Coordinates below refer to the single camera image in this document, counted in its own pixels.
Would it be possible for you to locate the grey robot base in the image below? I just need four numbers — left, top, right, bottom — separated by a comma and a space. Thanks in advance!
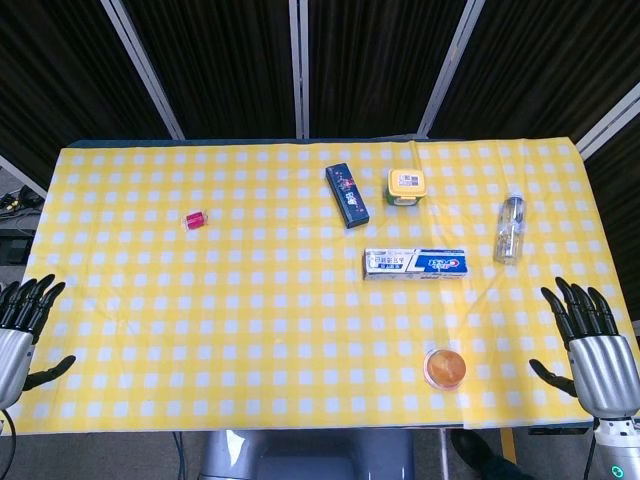
197, 428, 416, 480

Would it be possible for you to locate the yellow white checkered tablecloth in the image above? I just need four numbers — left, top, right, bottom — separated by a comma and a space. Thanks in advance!
0, 138, 640, 437

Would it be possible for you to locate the clear plastic bottle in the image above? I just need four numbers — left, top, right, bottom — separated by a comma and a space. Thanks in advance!
493, 195, 529, 265

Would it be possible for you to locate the black cable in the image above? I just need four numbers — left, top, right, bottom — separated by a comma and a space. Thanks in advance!
0, 407, 18, 480

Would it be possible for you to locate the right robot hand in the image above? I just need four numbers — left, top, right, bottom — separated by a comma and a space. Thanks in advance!
529, 276, 640, 419

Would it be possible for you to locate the orange jelly cup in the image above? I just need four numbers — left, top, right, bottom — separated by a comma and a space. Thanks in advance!
423, 348, 468, 391

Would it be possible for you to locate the dark blue rectangular box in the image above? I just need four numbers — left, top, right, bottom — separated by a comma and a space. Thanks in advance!
325, 163, 372, 230

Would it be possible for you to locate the yellow lidded green container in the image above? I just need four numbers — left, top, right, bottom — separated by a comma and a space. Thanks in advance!
384, 168, 429, 208

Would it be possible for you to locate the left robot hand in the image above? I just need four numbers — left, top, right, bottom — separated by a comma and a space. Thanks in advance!
0, 273, 77, 411

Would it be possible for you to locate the blue and white toothpaste box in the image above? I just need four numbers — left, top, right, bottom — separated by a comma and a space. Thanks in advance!
363, 247, 471, 281

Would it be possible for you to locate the black cables and equipment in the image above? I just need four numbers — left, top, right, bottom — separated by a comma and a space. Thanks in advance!
0, 184, 45, 266

